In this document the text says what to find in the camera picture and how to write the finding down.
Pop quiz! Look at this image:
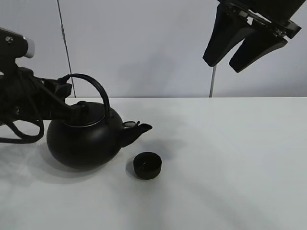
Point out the thin grey right pole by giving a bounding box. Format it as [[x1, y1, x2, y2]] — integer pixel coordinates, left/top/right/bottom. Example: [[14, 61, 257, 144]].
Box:
[[209, 65, 217, 98]]

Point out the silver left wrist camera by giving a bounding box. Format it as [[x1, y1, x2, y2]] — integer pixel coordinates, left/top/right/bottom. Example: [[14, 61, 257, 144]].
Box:
[[0, 27, 36, 72]]

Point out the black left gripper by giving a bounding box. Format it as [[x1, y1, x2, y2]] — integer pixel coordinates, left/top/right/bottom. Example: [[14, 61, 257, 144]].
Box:
[[14, 67, 89, 123]]

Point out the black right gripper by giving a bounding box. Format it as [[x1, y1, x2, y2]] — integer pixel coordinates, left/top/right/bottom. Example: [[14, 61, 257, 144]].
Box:
[[203, 0, 302, 73]]

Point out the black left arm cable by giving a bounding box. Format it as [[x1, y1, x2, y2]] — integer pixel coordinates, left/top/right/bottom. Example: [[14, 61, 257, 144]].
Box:
[[0, 69, 45, 144]]

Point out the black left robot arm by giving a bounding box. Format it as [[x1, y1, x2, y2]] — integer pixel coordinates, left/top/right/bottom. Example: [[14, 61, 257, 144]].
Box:
[[0, 66, 90, 125]]

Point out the thin dark left pole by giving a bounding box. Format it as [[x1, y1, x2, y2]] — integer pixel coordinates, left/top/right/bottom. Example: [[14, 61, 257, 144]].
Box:
[[56, 0, 76, 98]]

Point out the black round tea kettle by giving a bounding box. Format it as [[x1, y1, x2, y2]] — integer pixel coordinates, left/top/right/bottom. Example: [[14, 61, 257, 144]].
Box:
[[46, 73, 153, 170]]

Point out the small black teacup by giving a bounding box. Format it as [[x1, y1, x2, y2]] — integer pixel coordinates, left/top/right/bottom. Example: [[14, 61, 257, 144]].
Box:
[[132, 151, 162, 180]]

